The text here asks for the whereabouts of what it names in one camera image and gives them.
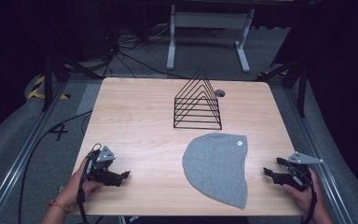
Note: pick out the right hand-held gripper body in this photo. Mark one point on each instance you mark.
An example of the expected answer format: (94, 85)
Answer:
(295, 179)

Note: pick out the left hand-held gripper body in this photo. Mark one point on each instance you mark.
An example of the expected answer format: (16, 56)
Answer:
(105, 179)

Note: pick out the grey knit beanie hat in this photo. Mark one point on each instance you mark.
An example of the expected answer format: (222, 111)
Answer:
(217, 168)

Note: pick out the person's right hand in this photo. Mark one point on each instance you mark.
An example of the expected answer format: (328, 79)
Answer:
(309, 197)

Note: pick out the person's left hand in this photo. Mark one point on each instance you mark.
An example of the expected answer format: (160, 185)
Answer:
(76, 186)

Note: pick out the black metal stand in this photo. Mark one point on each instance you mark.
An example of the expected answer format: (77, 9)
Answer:
(47, 84)
(301, 90)

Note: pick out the grey round table grommet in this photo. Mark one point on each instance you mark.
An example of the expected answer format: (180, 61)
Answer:
(220, 93)

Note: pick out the yellow black floor tape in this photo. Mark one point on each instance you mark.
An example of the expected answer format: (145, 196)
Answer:
(34, 92)

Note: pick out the aluminium floor rail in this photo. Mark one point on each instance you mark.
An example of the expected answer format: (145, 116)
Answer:
(318, 149)
(15, 168)

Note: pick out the white metal desk frame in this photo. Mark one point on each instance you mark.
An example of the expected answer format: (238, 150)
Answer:
(209, 20)

